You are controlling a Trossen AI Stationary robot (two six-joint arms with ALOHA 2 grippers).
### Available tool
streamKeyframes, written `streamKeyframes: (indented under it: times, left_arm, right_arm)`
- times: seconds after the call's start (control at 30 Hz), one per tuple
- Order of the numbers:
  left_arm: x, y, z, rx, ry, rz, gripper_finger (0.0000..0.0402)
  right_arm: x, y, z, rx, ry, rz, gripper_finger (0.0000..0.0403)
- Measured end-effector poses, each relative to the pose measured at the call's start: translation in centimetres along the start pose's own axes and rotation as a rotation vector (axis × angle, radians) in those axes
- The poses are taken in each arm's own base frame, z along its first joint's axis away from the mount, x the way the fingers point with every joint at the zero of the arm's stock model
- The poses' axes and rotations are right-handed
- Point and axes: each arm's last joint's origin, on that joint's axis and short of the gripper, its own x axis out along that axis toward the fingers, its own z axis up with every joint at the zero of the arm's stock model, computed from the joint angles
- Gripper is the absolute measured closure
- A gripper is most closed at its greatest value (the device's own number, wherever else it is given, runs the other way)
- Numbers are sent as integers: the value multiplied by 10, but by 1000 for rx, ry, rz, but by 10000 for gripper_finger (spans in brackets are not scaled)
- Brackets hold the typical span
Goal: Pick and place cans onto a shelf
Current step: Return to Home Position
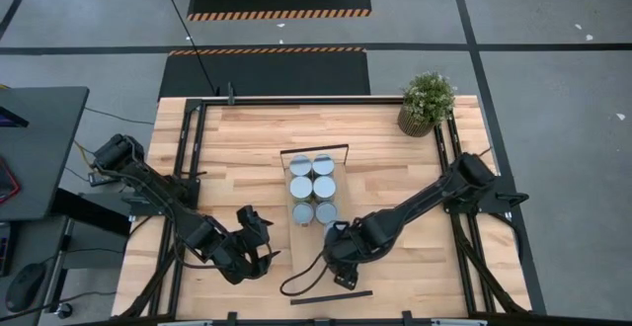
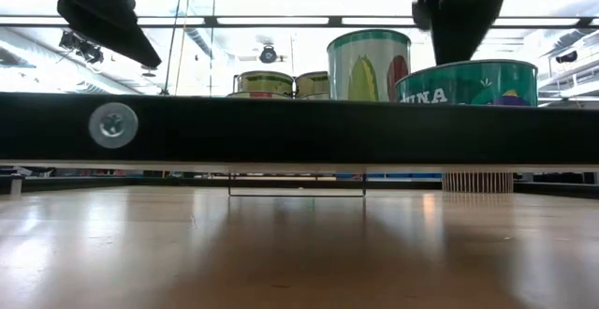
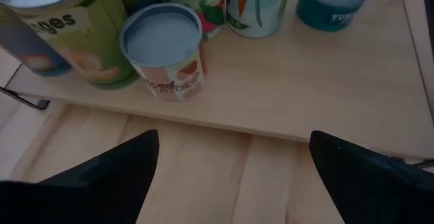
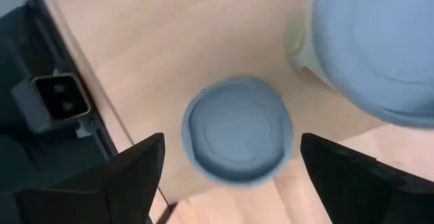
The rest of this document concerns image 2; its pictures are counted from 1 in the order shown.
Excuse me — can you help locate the black aluminium rig frame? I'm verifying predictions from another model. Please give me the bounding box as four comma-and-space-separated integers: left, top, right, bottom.
0, 14, 599, 199

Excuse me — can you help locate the oranges label can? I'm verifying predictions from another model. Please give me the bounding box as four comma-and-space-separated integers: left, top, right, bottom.
235, 69, 296, 96

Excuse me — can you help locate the silver shelf screw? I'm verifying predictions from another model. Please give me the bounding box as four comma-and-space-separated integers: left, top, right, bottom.
87, 101, 139, 150

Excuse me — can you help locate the yellow fruit label can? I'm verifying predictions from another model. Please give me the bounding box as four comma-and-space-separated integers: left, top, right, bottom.
294, 70, 330, 101

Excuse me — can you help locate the teal tuna can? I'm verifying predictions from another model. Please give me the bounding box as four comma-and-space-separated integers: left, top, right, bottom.
393, 58, 540, 109

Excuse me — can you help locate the corn picture can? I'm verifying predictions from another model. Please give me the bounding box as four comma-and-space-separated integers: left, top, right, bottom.
326, 28, 413, 103

